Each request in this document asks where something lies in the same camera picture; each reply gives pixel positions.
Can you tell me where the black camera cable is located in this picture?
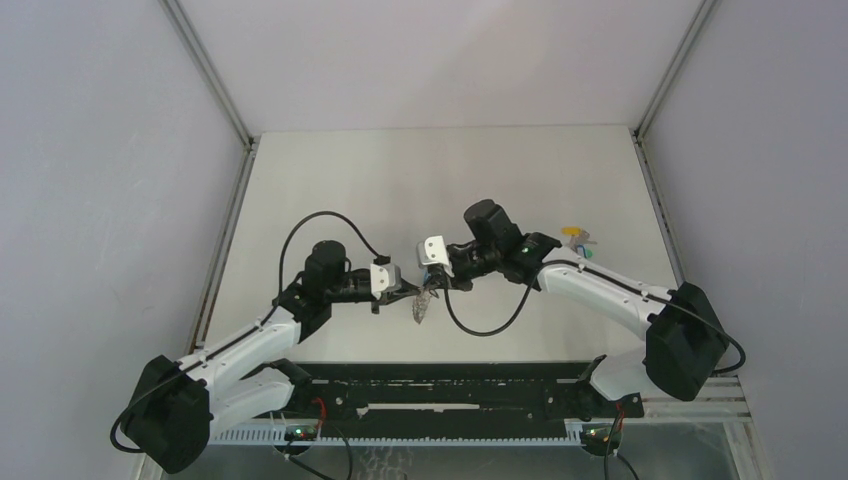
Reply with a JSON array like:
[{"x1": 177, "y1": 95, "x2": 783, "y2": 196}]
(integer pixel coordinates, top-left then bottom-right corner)
[
  {"x1": 278, "y1": 211, "x2": 390, "y2": 299},
  {"x1": 442, "y1": 259, "x2": 748, "y2": 376}
]

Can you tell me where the small circuit board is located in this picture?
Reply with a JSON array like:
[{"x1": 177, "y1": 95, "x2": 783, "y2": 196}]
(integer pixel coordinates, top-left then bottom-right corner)
[
  {"x1": 581, "y1": 426, "x2": 622, "y2": 446},
  {"x1": 284, "y1": 426, "x2": 319, "y2": 443}
]

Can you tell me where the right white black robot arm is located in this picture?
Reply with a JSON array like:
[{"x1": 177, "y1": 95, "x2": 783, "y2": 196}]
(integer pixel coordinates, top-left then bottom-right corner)
[{"x1": 417, "y1": 199, "x2": 732, "y2": 416}]

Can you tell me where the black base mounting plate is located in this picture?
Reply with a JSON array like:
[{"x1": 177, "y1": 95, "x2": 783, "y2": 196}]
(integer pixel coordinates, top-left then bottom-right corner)
[{"x1": 273, "y1": 359, "x2": 645, "y2": 435}]

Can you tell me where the left black camera cable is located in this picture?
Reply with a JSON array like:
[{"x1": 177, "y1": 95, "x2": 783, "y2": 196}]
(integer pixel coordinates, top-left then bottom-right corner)
[{"x1": 278, "y1": 211, "x2": 390, "y2": 299}]

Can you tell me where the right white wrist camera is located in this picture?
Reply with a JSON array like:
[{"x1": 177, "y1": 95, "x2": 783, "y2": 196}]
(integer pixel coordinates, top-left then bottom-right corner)
[{"x1": 416, "y1": 235, "x2": 454, "y2": 277}]

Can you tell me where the white slotted cable duct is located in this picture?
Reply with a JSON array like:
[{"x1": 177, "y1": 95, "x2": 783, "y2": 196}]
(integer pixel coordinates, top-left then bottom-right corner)
[{"x1": 208, "y1": 421, "x2": 585, "y2": 447}]

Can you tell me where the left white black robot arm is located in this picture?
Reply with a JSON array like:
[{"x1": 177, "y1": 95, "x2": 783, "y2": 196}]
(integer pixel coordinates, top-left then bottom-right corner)
[{"x1": 109, "y1": 240, "x2": 421, "y2": 474}]

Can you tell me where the left small circuit board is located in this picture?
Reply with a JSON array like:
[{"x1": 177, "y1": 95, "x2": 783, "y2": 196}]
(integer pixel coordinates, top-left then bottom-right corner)
[{"x1": 284, "y1": 426, "x2": 319, "y2": 443}]

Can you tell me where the right black camera cable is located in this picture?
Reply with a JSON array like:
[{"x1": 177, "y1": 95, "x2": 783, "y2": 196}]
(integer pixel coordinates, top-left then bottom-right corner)
[{"x1": 442, "y1": 259, "x2": 748, "y2": 376}]

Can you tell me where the right small circuit board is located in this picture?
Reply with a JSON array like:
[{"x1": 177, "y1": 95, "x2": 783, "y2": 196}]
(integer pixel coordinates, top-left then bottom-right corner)
[{"x1": 581, "y1": 426, "x2": 622, "y2": 446}]

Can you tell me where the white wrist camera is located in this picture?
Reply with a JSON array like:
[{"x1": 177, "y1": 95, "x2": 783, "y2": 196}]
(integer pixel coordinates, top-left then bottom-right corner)
[
  {"x1": 416, "y1": 235, "x2": 454, "y2": 277},
  {"x1": 369, "y1": 261, "x2": 402, "y2": 300}
]

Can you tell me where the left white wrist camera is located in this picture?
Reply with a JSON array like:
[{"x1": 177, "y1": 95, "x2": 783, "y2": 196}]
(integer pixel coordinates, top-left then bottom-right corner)
[{"x1": 369, "y1": 261, "x2": 402, "y2": 300}]

